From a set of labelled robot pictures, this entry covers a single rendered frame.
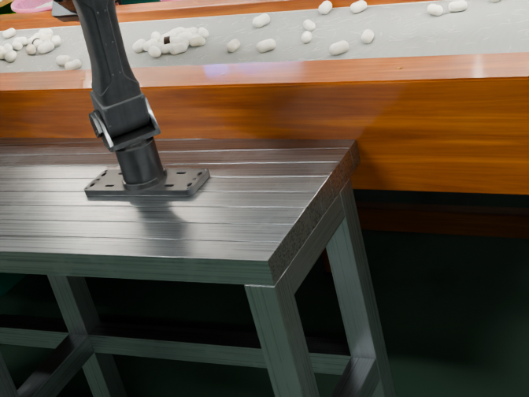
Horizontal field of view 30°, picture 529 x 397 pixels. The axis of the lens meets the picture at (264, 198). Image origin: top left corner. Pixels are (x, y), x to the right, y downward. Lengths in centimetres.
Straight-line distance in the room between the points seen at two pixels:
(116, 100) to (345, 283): 45
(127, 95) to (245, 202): 24
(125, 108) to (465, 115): 50
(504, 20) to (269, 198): 53
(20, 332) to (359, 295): 75
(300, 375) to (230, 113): 47
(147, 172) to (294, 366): 39
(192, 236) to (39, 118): 60
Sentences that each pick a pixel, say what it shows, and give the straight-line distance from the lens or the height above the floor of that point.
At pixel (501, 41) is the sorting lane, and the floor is 74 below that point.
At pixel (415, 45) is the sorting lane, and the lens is 166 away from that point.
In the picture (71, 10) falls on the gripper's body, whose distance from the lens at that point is 175.
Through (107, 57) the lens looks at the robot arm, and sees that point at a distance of 145.
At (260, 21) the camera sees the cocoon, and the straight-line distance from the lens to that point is 192.
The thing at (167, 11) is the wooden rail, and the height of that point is 76.
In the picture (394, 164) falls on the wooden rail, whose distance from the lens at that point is 152.
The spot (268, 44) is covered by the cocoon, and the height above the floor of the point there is 75.
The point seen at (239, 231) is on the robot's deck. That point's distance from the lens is 134.
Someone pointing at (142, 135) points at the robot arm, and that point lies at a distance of 150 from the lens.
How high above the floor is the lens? 129
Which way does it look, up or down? 26 degrees down
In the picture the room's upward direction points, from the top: 14 degrees counter-clockwise
